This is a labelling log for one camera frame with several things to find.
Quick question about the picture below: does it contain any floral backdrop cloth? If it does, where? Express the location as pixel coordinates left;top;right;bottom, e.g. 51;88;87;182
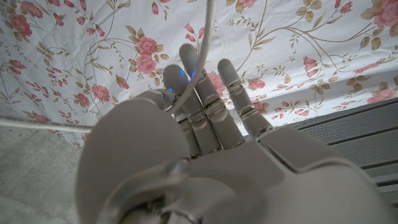
0;0;398;150

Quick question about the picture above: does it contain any white Ethernet cable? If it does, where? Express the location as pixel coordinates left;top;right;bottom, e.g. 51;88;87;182
0;0;218;134

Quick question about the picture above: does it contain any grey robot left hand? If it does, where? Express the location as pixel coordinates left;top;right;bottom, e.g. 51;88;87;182
74;43;398;224

